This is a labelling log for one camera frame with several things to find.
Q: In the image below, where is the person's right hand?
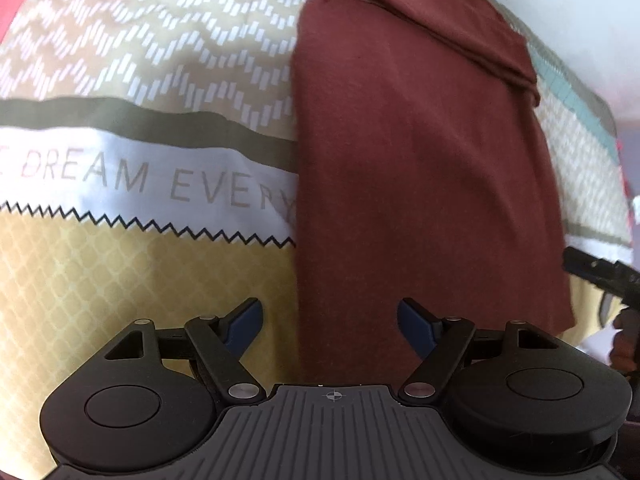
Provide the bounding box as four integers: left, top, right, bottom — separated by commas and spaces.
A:
608, 308, 639, 374

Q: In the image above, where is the maroon red knit sweater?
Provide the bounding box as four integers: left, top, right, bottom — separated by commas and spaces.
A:
291, 0, 574, 385

